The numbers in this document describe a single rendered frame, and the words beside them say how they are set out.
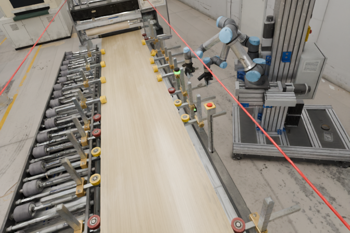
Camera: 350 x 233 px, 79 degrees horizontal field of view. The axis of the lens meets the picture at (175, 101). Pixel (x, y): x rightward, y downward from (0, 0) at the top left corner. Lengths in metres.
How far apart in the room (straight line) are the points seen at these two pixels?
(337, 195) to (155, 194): 1.92
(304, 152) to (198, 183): 1.51
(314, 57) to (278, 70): 0.31
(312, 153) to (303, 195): 0.45
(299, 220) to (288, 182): 0.40
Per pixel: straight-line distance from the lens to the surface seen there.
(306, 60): 2.31
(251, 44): 2.54
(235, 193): 1.77
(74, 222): 1.66
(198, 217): 1.47
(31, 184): 2.13
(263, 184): 2.67
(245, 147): 2.66
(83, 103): 2.49
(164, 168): 1.66
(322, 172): 2.96
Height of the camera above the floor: 2.24
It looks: 37 degrees down
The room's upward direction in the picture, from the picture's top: 9 degrees counter-clockwise
